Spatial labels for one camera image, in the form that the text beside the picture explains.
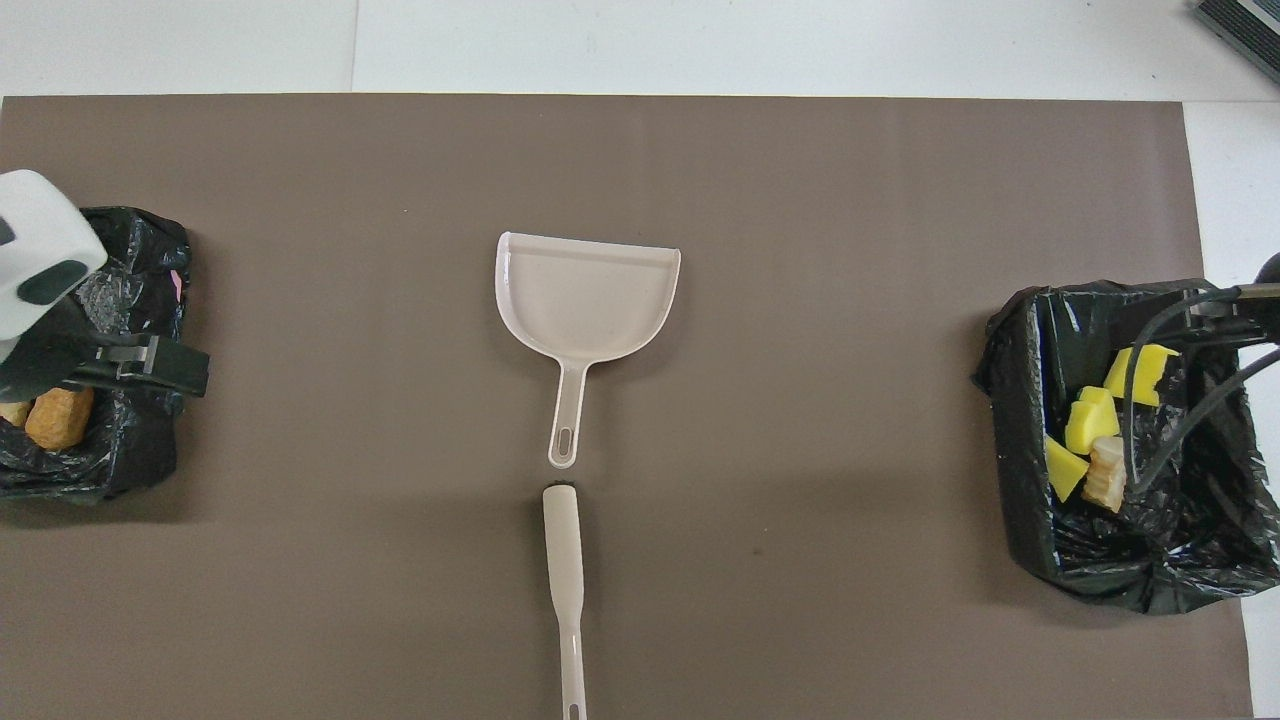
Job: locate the black bag lined bin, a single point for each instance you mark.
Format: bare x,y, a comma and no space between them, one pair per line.
1200,540

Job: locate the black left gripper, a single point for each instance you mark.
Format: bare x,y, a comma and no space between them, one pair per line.
40,355

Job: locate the yellow green sponge piece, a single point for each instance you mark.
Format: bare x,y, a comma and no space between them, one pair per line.
1064,470

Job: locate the pale yellow chunk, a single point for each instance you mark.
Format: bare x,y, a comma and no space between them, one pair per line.
12,412

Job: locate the brown table mat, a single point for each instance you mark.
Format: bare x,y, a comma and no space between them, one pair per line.
800,180

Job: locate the beige plastic dustpan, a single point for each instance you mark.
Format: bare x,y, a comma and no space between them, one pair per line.
585,300

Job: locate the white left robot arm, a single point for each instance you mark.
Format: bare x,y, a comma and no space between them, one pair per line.
35,245

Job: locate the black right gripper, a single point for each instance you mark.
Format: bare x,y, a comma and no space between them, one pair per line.
1272,285

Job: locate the black bag bin pink tear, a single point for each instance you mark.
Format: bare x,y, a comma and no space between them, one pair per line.
140,250

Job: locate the dark ribbed device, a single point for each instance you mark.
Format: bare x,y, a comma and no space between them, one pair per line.
1250,25

